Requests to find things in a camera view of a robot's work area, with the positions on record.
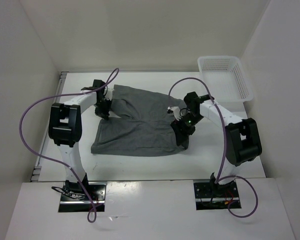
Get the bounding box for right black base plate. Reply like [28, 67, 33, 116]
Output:
[193, 179, 241, 211]

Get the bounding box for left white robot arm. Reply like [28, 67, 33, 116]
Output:
[48, 79, 113, 200]

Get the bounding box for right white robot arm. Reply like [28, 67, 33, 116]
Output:
[167, 92, 262, 197]

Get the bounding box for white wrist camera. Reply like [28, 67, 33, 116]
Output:
[103, 86, 114, 101]
[167, 106, 182, 121]

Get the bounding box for aluminium table edge rail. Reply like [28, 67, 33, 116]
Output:
[30, 71, 68, 183]

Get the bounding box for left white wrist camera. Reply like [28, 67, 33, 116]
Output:
[103, 86, 114, 101]

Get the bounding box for white plastic basket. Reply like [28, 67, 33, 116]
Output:
[197, 55, 254, 103]

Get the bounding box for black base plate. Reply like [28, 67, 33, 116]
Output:
[52, 182, 106, 213]
[193, 179, 241, 211]

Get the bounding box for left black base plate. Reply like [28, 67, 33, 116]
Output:
[52, 182, 106, 213]

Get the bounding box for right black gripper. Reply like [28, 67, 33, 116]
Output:
[170, 112, 204, 146]

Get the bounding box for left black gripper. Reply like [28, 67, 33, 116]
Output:
[93, 97, 112, 121]

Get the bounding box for grey shorts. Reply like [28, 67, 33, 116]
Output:
[90, 85, 186, 157]

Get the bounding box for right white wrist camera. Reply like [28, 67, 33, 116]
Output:
[167, 106, 182, 121]

